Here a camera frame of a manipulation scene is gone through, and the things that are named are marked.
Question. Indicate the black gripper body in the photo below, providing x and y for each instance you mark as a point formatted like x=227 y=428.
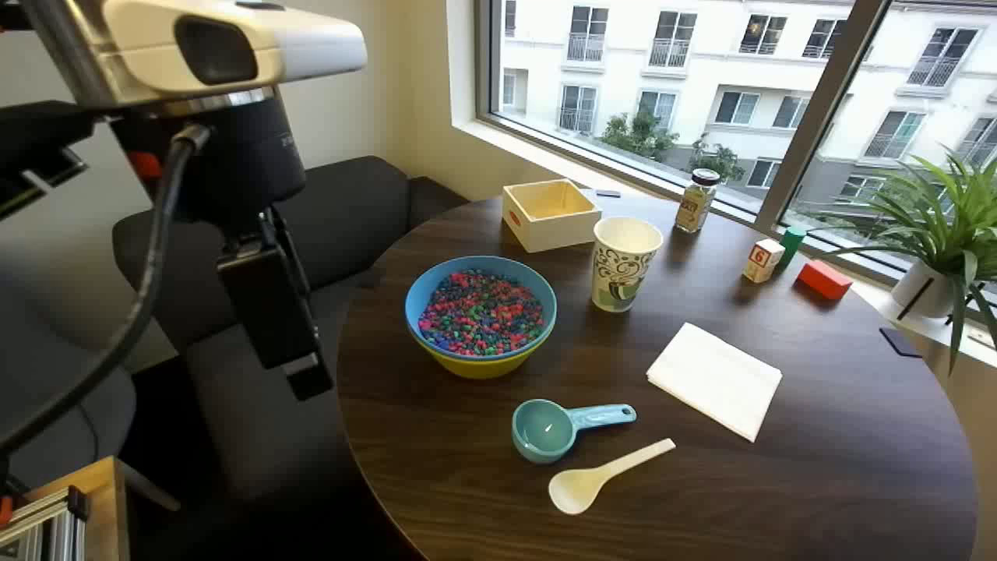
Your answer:
x=220 y=158

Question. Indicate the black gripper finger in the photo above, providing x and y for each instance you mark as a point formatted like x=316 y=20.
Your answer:
x=274 y=313

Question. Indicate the blue measuring spoon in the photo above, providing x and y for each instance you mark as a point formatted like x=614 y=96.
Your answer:
x=542 y=428

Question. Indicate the colourful cereal heap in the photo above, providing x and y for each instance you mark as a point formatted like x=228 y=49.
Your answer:
x=481 y=313

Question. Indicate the blue and yellow bowl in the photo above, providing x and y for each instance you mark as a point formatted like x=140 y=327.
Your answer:
x=478 y=366

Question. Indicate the white plastic spoon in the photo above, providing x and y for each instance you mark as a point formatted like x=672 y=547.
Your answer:
x=575 y=491

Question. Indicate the dark grey sofa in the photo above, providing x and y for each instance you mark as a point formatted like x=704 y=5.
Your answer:
x=343 y=218

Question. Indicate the blue-grey chair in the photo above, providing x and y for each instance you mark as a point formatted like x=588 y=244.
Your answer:
x=57 y=392

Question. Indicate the light wooden cabinet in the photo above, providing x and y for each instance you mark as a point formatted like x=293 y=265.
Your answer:
x=105 y=500

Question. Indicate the cream wooden box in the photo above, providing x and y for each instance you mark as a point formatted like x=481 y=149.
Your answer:
x=550 y=230

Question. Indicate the printed paper cup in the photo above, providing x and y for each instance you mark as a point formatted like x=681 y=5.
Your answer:
x=620 y=273

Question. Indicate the white paper napkin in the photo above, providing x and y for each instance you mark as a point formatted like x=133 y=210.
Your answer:
x=714 y=377

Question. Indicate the white toy block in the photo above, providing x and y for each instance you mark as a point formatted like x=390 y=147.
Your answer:
x=763 y=264

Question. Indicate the white apartment building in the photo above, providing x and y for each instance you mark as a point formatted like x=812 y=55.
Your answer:
x=704 y=72

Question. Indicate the red toy block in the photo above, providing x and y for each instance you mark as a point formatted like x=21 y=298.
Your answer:
x=824 y=281

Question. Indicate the white plant pot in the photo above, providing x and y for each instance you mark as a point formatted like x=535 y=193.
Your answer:
x=920 y=293

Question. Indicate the green potted plant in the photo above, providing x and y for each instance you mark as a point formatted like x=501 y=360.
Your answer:
x=939 y=214

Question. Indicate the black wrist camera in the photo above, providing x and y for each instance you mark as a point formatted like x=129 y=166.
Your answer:
x=35 y=143

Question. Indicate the aluminium rail frame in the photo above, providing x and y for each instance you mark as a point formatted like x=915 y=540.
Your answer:
x=41 y=524

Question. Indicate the grey window frame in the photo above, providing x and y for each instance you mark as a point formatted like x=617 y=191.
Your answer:
x=820 y=112

